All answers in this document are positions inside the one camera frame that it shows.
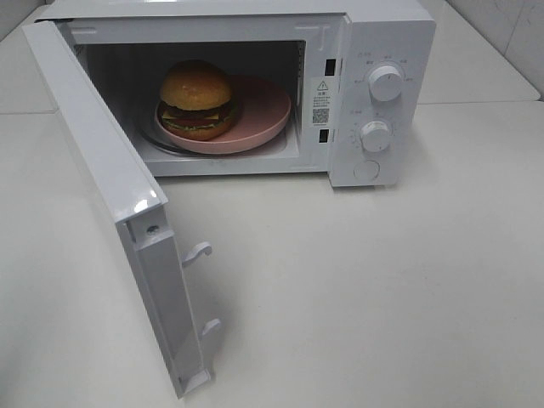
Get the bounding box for upper white power knob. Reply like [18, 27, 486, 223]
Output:
[368, 64, 404, 102]

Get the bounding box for white microwave door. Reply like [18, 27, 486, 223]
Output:
[23, 21, 221, 397]

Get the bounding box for round white door button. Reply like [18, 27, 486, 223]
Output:
[354, 160, 380, 183]

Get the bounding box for pink round plate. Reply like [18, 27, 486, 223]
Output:
[154, 75, 292, 155]

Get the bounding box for white timer knob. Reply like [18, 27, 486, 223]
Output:
[360, 120, 393, 153]

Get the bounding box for white microwave oven body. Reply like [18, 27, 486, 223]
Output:
[34, 1, 435, 187]

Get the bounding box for toy hamburger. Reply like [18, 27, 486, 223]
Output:
[157, 59, 237, 141]

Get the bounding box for glass microwave turntable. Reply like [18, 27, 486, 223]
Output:
[134, 120, 197, 156]

